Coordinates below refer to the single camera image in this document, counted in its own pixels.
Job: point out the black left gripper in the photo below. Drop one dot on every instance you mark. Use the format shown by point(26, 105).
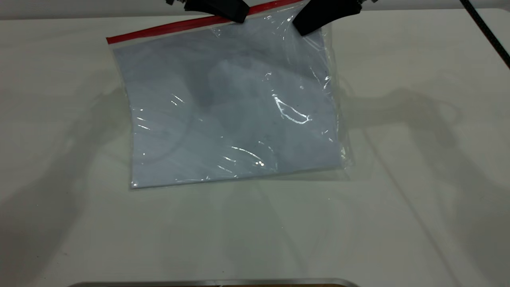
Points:
point(175, 2)

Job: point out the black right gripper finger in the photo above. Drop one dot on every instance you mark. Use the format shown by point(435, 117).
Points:
point(322, 14)

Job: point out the transparent bag with red zipper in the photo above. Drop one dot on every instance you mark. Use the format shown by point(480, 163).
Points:
point(223, 111)

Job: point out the clear plastic package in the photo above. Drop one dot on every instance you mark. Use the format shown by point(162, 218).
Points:
point(199, 139)

